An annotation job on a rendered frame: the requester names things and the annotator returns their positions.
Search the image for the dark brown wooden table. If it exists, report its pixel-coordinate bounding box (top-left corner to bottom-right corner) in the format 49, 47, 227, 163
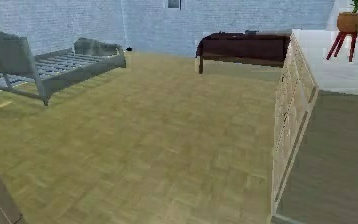
195, 31, 292, 75

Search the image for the beige chest of drawers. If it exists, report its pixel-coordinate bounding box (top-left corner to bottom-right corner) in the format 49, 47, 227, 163
270, 29, 358, 224

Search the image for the red plant stand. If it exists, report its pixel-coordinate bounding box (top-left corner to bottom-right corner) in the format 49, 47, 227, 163
326, 31, 358, 63

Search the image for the green plant in brown pot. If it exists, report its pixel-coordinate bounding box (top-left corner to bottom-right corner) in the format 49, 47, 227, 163
336, 0, 358, 34

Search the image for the grey slatted bed frame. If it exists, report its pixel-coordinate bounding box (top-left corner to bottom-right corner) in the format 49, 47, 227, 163
0, 25, 128, 107

